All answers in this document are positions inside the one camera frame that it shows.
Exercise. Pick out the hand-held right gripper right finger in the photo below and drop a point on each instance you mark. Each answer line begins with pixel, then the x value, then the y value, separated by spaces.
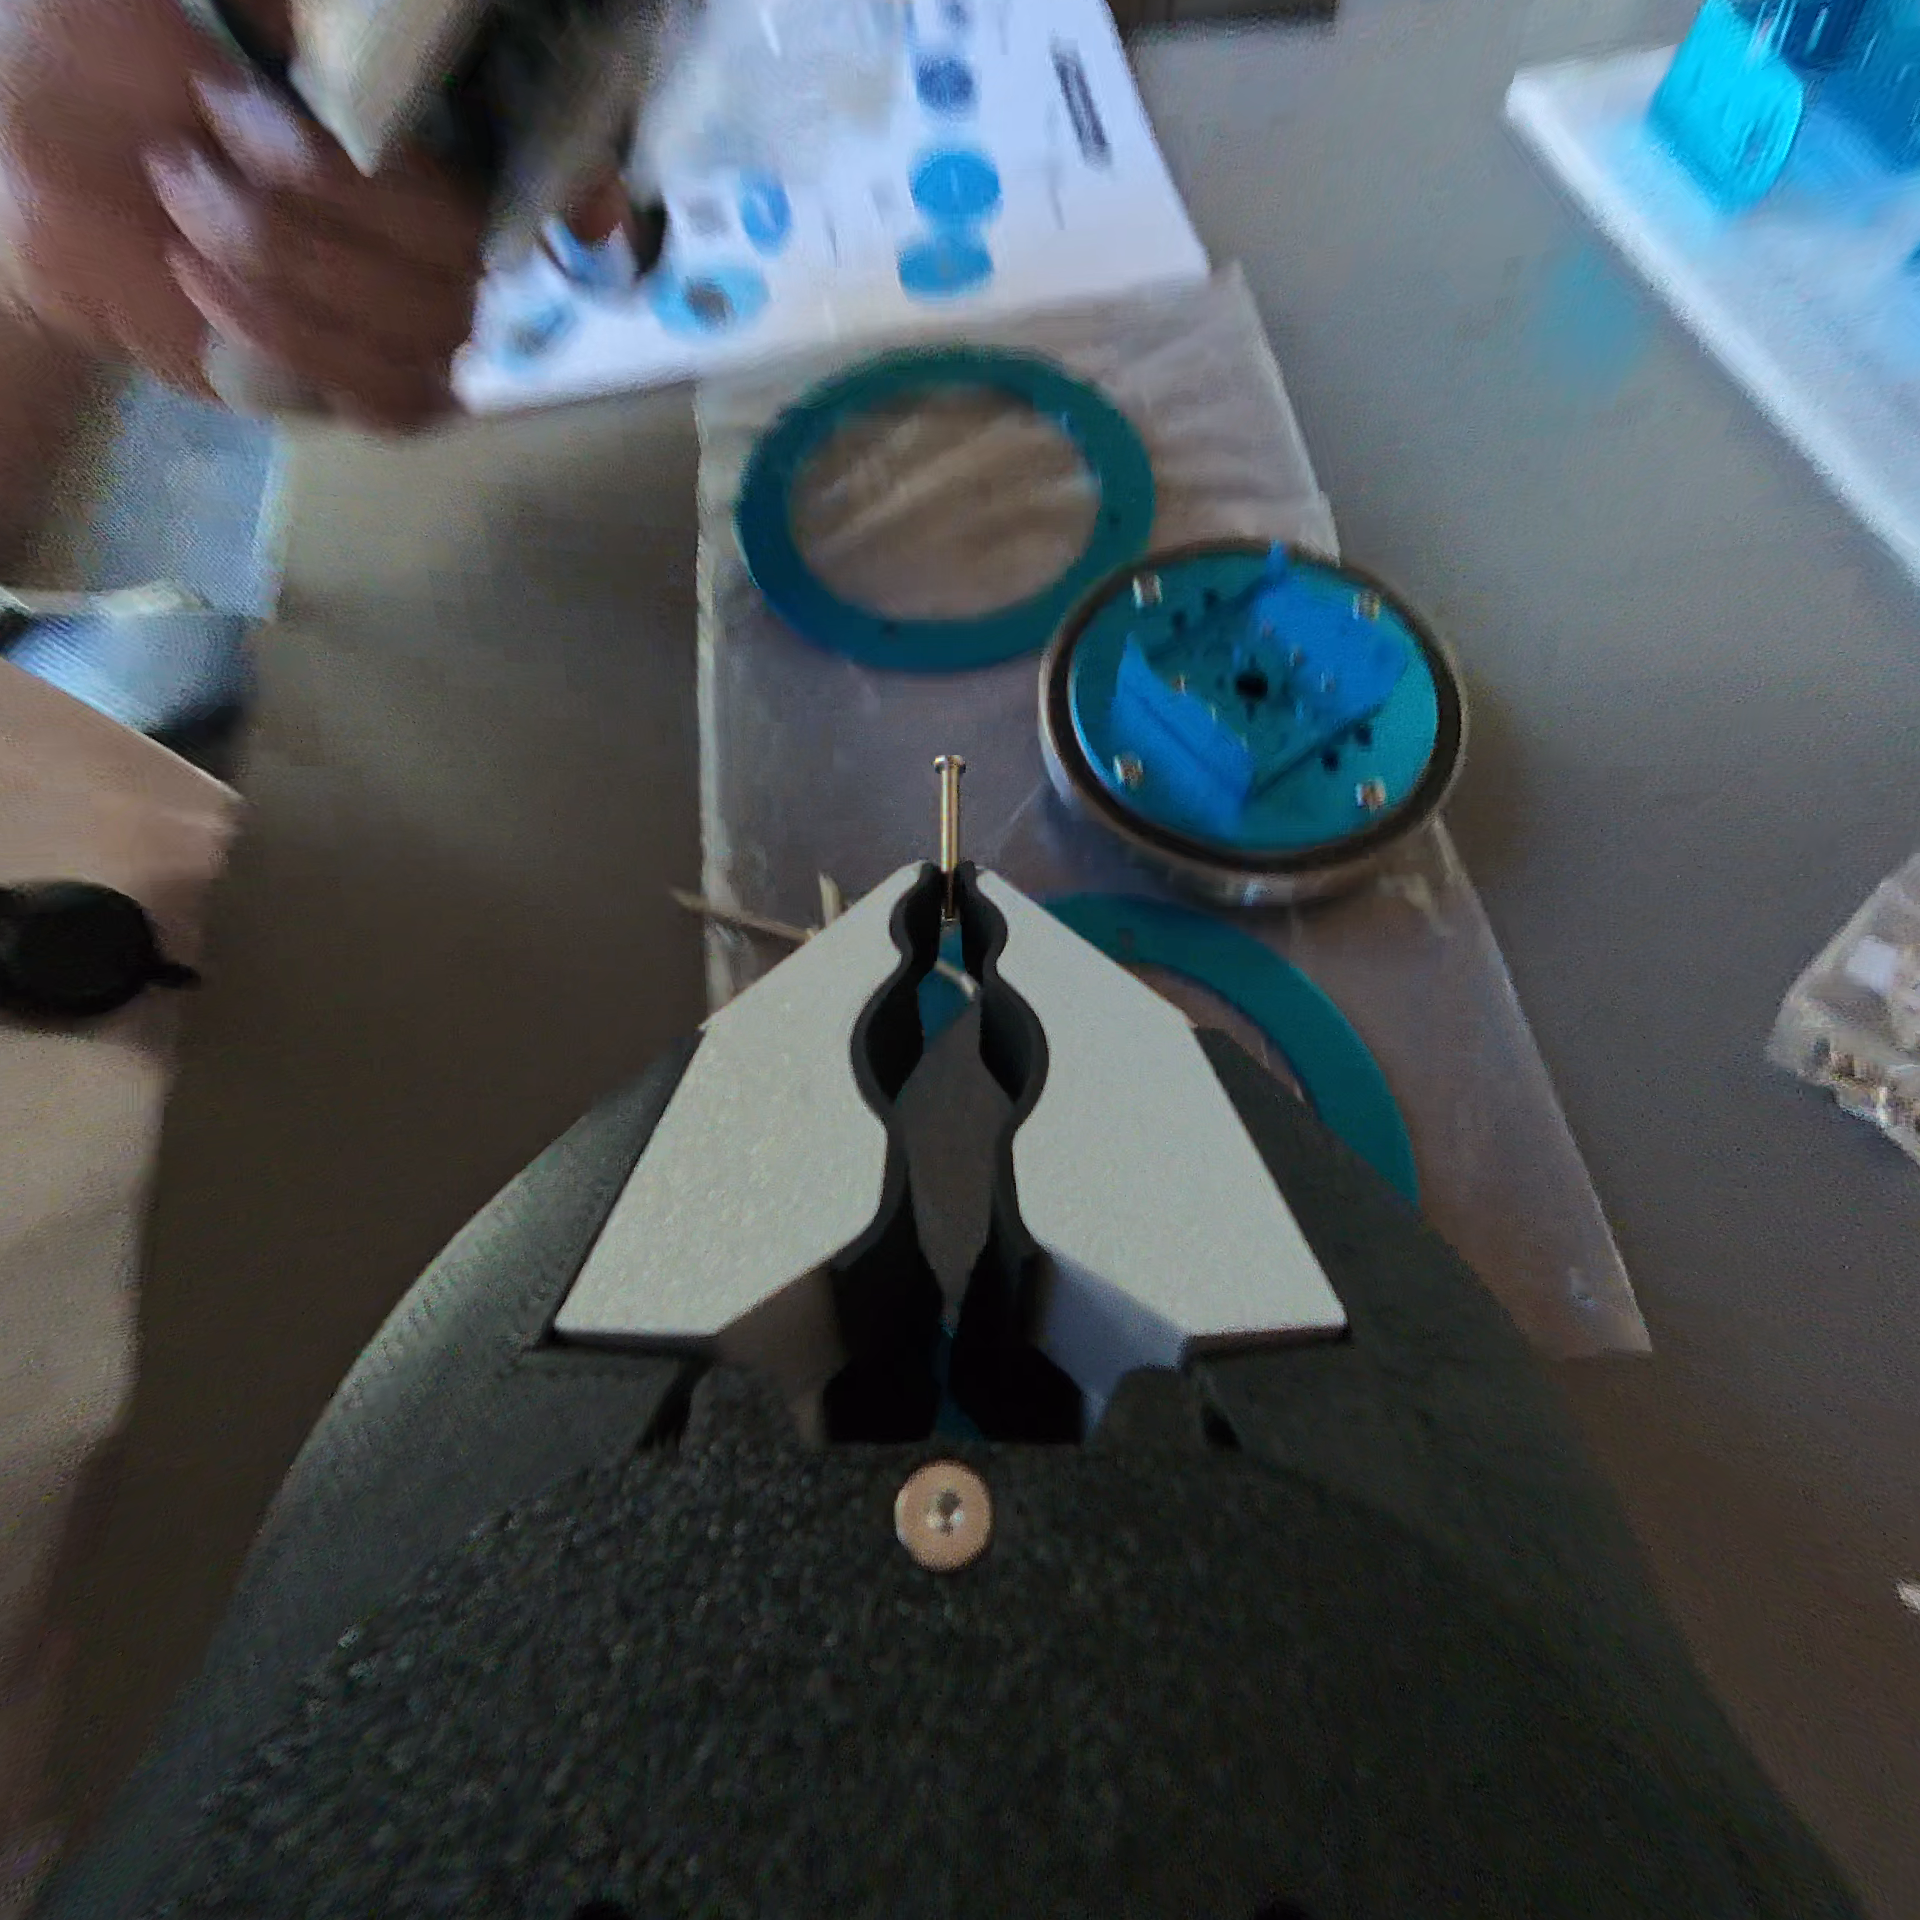
pixel 1171 1186

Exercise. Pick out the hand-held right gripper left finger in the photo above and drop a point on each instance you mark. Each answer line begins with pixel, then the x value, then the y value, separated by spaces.
pixel 750 1186

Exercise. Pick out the small metal screw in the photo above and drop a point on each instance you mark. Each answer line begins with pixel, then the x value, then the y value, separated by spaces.
pixel 950 820

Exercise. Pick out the grey desk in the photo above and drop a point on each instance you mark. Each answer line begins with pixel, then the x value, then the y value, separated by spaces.
pixel 482 750

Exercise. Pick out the person's left hand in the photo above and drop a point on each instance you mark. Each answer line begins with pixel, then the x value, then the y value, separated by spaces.
pixel 271 254

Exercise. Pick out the clear plastic sheet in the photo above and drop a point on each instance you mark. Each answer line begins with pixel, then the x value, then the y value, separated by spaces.
pixel 810 781

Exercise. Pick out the printed instruction sheet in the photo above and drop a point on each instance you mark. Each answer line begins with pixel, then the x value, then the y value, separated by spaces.
pixel 1021 90

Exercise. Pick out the pale blue cloth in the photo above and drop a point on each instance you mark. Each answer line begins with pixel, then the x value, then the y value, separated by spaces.
pixel 150 599

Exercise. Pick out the clear bag of small parts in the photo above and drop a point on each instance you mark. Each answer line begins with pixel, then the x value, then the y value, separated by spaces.
pixel 1852 1020

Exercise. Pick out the blue metal part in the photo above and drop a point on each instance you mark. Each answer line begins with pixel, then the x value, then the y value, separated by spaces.
pixel 1756 90

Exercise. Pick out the round teal base with bracket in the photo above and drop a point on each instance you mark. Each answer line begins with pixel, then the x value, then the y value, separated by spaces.
pixel 1097 675

